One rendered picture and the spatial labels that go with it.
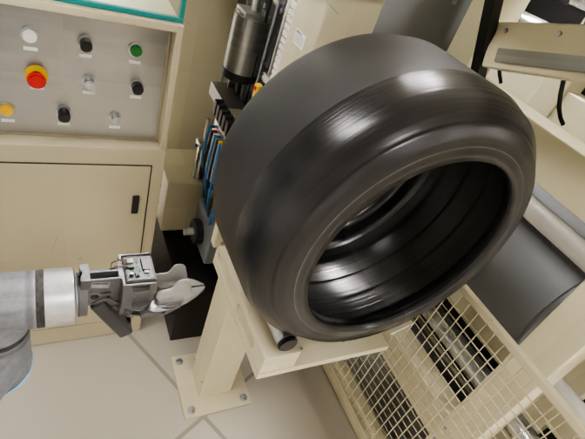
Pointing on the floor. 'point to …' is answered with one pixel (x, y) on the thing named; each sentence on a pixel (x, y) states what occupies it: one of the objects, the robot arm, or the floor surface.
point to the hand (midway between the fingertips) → (196, 289)
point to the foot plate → (183, 375)
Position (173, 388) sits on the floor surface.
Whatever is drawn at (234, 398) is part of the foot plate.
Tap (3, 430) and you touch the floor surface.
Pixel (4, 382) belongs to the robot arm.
